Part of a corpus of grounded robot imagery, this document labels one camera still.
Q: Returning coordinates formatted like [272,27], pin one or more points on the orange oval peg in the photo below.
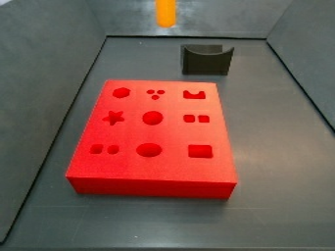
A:
[165,12]

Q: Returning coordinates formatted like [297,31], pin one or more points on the red shape sorter block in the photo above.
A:
[155,142]

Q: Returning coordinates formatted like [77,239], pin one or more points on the black curved holder stand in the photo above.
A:
[205,59]

